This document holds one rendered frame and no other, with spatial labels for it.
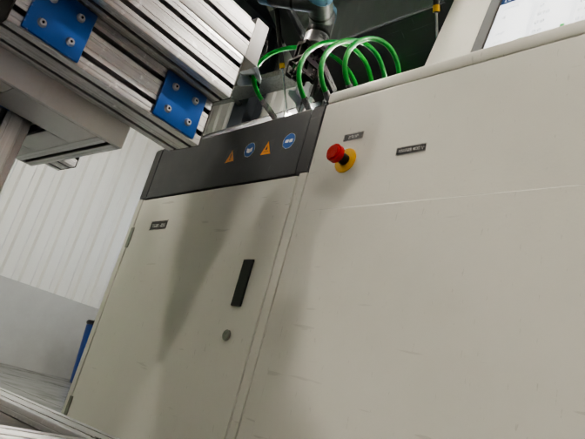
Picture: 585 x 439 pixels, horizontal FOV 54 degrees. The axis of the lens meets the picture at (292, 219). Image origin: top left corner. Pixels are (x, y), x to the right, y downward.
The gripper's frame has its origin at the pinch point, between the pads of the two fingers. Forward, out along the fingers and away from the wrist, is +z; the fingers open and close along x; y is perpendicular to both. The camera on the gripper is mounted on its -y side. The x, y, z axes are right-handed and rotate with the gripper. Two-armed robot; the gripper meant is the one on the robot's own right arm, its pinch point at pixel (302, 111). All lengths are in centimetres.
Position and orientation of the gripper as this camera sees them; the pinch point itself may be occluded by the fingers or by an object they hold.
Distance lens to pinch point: 170.2
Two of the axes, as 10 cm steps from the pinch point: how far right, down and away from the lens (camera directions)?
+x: 6.8, -0.6, -7.3
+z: -2.5, 9.2, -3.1
